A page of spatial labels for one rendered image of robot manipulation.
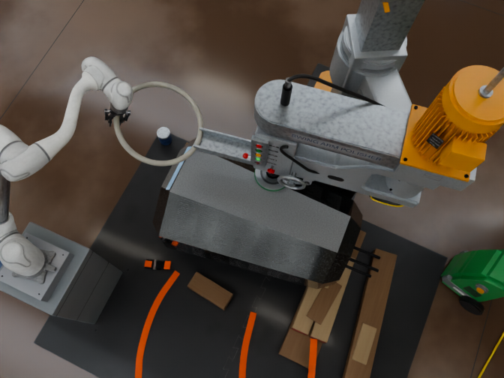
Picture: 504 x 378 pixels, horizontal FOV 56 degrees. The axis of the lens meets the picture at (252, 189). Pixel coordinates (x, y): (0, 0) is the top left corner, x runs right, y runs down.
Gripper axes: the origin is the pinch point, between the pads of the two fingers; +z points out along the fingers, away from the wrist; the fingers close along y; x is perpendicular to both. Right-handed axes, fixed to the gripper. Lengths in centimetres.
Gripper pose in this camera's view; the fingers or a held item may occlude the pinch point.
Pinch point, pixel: (115, 121)
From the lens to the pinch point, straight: 275.3
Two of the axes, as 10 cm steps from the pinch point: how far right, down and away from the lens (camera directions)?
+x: -1.0, -9.7, 2.4
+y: 9.3, -0.1, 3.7
